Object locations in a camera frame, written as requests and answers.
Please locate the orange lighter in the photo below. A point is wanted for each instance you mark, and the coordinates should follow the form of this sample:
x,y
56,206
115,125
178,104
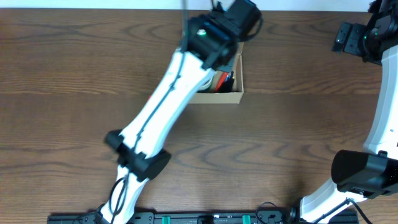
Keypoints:
x,y
222,79

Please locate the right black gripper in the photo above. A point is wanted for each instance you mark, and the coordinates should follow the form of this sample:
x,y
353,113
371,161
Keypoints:
x,y
347,38

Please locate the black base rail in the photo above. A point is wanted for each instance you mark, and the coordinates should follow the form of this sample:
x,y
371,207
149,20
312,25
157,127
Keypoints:
x,y
263,216

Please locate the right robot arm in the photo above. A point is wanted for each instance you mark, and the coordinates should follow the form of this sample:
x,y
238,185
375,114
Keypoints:
x,y
358,176

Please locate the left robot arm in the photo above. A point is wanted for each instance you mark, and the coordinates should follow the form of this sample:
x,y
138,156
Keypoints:
x,y
209,41

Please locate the black cone glue bottle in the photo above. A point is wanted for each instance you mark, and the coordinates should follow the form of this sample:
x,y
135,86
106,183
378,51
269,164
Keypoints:
x,y
227,85

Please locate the cardboard box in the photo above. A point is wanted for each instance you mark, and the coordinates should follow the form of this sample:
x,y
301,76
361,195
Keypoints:
x,y
234,97

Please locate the white tape roll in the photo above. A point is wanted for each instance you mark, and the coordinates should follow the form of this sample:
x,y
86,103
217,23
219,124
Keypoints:
x,y
206,86

